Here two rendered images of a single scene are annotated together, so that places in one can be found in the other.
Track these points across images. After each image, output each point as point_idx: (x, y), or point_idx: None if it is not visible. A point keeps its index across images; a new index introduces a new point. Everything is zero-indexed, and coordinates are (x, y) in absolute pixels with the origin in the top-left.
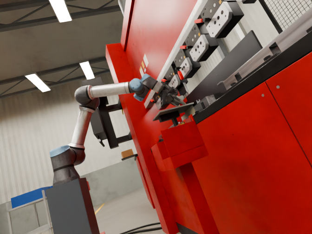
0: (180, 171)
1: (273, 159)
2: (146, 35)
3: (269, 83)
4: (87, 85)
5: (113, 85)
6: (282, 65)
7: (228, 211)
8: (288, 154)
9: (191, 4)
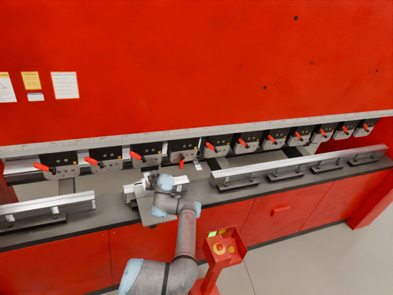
0: None
1: (233, 222)
2: (123, 54)
3: (257, 199)
4: (194, 260)
5: (195, 230)
6: (265, 195)
7: (173, 254)
8: (240, 220)
9: (241, 119)
